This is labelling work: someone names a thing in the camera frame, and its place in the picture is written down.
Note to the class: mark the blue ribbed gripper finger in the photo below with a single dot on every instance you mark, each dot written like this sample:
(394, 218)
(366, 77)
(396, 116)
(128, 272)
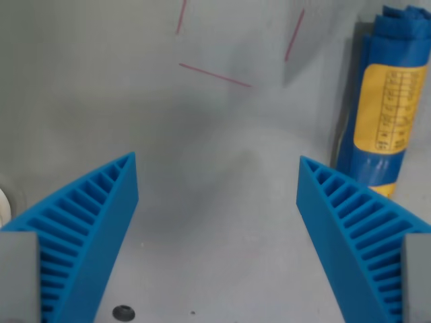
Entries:
(101, 235)
(330, 235)

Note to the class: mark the blue bag roll yellow label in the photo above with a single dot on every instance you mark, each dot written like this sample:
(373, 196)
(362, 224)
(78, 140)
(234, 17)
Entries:
(384, 50)

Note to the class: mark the white tape roll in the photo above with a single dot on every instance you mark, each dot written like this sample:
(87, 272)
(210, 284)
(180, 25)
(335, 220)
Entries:
(4, 205)

